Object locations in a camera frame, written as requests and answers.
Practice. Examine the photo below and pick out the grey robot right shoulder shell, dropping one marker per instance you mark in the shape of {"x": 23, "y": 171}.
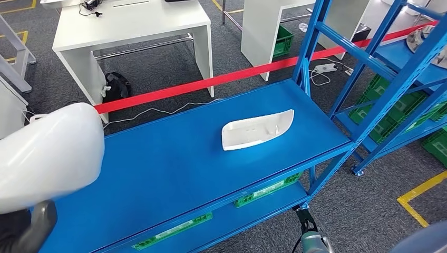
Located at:
{"x": 422, "y": 242}

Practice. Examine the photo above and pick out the red barrier belt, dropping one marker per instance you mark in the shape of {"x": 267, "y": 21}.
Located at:
{"x": 209, "y": 82}

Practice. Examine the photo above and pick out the white plastic part with lettering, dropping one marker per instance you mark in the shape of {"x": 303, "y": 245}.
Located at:
{"x": 52, "y": 157}

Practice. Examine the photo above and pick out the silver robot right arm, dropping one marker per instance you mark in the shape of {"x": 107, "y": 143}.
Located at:
{"x": 314, "y": 242}

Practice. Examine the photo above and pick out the blue steel shelf rack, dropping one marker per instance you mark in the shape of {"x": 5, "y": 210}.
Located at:
{"x": 394, "y": 56}
{"x": 192, "y": 157}

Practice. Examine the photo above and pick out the grey metal steps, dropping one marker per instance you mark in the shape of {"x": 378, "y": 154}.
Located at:
{"x": 24, "y": 56}

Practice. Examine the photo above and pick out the white power strip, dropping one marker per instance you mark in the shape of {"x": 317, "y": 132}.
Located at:
{"x": 324, "y": 68}

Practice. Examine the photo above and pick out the grey metal part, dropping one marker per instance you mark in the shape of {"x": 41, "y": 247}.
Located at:
{"x": 419, "y": 38}

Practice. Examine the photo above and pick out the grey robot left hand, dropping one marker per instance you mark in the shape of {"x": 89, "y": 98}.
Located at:
{"x": 31, "y": 230}

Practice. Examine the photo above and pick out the black bag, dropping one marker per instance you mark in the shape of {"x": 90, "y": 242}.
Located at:
{"x": 117, "y": 87}

